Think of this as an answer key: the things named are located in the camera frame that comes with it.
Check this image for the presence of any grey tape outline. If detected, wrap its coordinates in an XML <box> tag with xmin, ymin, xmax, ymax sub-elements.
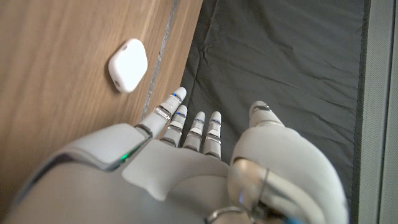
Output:
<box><xmin>140</xmin><ymin>0</ymin><xmax>180</xmax><ymax>121</ymax></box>

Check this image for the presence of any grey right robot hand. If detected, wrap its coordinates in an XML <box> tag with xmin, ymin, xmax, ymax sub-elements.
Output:
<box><xmin>2</xmin><ymin>86</ymin><xmax>349</xmax><ymax>224</ymax></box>

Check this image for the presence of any white AirPods case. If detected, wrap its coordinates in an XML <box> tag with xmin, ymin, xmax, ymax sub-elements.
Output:
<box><xmin>108</xmin><ymin>38</ymin><xmax>149</xmax><ymax>93</ymax></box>

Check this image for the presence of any black backdrop curtain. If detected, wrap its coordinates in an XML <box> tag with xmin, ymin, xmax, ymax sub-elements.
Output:
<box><xmin>179</xmin><ymin>0</ymin><xmax>371</xmax><ymax>215</ymax></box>

